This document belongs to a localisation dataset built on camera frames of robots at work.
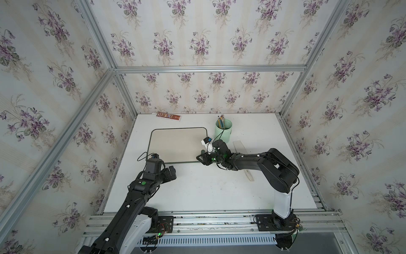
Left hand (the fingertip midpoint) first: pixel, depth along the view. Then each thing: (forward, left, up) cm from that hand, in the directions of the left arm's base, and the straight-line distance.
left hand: (170, 173), depth 82 cm
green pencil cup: (+25, -31, +2) cm, 39 cm away
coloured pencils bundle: (+29, -28, +9) cm, 41 cm away
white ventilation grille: (-29, -23, -7) cm, 38 cm away
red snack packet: (+49, +10, -6) cm, 51 cm away
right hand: (+11, -16, -2) cm, 19 cm away
